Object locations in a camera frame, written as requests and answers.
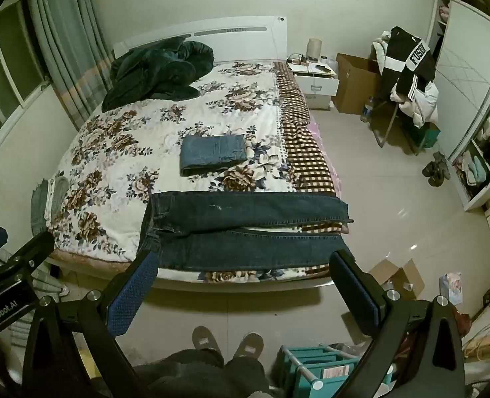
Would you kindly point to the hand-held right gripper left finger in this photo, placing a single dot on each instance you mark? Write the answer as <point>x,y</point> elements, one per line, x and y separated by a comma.
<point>132,296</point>

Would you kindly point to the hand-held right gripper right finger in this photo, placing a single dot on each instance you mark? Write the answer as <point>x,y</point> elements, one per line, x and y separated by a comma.
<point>359,298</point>

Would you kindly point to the dark blue jeans pants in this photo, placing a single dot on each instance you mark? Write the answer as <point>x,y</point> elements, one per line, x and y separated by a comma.
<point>249,212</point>

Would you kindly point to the folded grey-blue pants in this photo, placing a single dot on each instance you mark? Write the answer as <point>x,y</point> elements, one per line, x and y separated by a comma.
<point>38,207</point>

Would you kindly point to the flat cardboard box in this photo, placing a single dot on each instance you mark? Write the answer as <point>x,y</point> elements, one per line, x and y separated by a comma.
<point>406,280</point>

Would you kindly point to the folded white cloth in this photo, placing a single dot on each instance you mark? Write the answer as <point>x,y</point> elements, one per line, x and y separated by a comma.
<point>50,203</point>

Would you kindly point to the folded grey cloth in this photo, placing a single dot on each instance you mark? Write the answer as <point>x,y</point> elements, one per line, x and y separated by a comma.
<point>61,195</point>

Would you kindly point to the teal storage rack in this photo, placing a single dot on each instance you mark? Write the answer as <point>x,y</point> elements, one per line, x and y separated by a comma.
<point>315,371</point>

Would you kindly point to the person's left slipper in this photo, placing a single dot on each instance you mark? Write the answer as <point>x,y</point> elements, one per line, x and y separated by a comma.
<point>206,342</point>

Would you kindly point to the person's slipper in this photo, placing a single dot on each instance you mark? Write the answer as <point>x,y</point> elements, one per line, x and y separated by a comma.
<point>249,346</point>
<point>206,342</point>

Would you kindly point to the person's dark trousers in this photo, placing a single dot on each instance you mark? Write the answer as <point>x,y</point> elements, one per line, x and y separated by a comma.
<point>199,377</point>

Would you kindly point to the person's right slipper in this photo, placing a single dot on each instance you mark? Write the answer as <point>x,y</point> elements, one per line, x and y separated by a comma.
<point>249,346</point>

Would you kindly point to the pink sheet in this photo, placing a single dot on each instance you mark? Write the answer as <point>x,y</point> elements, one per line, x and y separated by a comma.
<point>325,149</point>

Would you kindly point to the brown checked blanket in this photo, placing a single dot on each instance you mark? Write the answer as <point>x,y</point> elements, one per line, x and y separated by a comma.
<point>305,153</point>

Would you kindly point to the folded blue jeans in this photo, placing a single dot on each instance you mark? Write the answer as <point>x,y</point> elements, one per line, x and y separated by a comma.
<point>211,153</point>

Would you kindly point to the floral bed sheet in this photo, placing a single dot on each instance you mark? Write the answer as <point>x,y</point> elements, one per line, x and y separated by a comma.
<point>145,132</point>

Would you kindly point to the teal folded towel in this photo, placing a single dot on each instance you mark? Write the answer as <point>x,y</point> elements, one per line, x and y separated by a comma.
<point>478,172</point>

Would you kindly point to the white framed window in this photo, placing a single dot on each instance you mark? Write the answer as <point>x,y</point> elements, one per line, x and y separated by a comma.
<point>8,70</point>

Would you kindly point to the metal folding chair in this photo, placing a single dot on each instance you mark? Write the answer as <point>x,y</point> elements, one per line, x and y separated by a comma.
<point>390,126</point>

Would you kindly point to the green box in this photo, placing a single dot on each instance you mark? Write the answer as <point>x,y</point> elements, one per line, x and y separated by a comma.
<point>429,137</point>

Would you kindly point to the plastic water bottle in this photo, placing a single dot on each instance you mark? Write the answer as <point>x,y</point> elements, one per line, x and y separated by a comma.
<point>366,110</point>

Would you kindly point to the white padded jacket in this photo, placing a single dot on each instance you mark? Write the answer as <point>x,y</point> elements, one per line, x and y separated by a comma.
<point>425,105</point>

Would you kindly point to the grey-green curtain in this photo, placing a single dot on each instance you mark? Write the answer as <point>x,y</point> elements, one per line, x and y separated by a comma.
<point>66,49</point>

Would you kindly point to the brown cardboard box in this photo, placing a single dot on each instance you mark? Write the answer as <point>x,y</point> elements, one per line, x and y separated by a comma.
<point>356,87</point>

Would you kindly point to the white nightstand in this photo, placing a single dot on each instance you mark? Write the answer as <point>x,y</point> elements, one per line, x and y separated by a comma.
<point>319,87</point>

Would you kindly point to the dark green blanket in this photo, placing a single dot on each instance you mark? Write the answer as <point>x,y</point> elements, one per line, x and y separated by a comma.
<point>157,72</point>

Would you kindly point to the black and white jacket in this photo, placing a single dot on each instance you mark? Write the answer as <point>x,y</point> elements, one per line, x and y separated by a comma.
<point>406,62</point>

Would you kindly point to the white wardrobe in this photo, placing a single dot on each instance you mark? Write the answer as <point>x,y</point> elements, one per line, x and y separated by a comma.
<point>464,70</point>

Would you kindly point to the beige table lamp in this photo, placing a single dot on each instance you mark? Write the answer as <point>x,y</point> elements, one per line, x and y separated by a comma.
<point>313,49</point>

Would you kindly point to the white bed headboard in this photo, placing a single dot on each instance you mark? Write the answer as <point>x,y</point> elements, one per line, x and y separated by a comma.
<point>236,43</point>

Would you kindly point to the pink cloth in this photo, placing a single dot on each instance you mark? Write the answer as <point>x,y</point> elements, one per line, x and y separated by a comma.
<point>444,13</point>

